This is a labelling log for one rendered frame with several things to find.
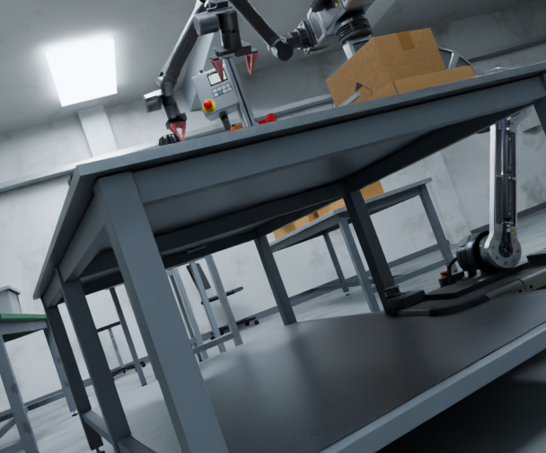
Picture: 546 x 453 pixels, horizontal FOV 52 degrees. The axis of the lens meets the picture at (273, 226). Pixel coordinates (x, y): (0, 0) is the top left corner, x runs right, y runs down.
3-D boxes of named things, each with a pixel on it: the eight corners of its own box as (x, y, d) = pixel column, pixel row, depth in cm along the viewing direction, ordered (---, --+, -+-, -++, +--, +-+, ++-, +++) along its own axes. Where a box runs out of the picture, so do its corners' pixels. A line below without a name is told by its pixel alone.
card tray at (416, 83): (330, 143, 150) (326, 129, 151) (401, 125, 162) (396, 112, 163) (399, 97, 124) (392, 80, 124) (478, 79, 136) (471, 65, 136)
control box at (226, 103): (210, 121, 254) (197, 83, 255) (244, 108, 251) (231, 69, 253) (204, 117, 244) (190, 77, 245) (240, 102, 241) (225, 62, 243)
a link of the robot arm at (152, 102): (171, 82, 221) (165, 75, 227) (144, 88, 217) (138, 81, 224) (177, 110, 228) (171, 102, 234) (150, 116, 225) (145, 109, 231)
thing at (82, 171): (33, 300, 273) (31, 297, 273) (260, 227, 334) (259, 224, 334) (80, 176, 88) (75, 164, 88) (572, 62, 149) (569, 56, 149)
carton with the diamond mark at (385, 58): (351, 152, 193) (325, 80, 195) (403, 137, 204) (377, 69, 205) (404, 119, 166) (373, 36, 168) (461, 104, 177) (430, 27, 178)
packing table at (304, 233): (284, 319, 577) (259, 248, 582) (350, 293, 600) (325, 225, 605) (374, 321, 366) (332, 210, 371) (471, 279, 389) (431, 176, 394)
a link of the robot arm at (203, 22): (220, -9, 168) (223, 19, 174) (184, -2, 165) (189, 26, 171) (235, 5, 161) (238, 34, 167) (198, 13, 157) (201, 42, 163)
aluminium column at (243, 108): (270, 203, 243) (219, 62, 247) (279, 200, 245) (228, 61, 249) (275, 200, 239) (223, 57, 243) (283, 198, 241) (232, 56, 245)
